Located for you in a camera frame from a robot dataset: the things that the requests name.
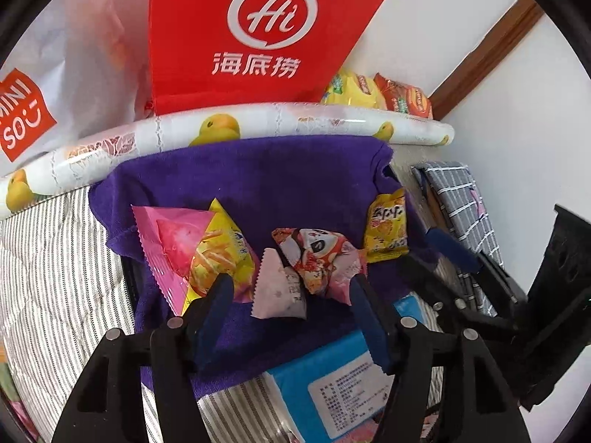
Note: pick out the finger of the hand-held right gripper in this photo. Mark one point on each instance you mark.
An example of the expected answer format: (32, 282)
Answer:
(450, 244)
(429, 277)

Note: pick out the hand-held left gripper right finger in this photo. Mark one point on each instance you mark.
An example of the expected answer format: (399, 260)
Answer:
(369, 327)

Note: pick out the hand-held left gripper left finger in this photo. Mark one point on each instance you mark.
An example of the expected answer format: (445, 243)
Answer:
(214, 314)

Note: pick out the yellow small snack packet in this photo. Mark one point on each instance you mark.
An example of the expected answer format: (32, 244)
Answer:
(385, 226)

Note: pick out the white pink small snack packet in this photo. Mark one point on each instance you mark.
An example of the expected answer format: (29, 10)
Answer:
(277, 286)

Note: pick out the pink yellow triangular snack packet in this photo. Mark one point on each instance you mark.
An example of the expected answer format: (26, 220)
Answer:
(184, 240)

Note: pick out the red white cartoon snack packet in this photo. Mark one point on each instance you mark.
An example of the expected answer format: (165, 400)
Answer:
(323, 254)

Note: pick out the grey checked folded cloth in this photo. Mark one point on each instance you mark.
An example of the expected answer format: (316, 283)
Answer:
(452, 189)

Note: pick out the blue tissue box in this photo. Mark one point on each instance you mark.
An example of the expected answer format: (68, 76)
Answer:
(295, 392)

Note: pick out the purple towel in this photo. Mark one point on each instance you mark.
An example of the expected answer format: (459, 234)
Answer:
(277, 184)

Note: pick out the red chips bag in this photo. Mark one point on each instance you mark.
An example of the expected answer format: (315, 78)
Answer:
(406, 97)

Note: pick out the fruit print paper roll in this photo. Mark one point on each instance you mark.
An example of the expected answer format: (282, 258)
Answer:
(323, 120)

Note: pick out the yellow chips bag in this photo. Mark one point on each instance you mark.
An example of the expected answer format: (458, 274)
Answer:
(355, 92)

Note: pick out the red paper bag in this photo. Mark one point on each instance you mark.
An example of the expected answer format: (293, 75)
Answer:
(184, 55)

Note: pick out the white plastic shopping bag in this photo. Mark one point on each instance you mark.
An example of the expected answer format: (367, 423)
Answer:
(83, 55)

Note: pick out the brown wooden door frame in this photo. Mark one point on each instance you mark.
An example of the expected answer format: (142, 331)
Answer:
(489, 50)

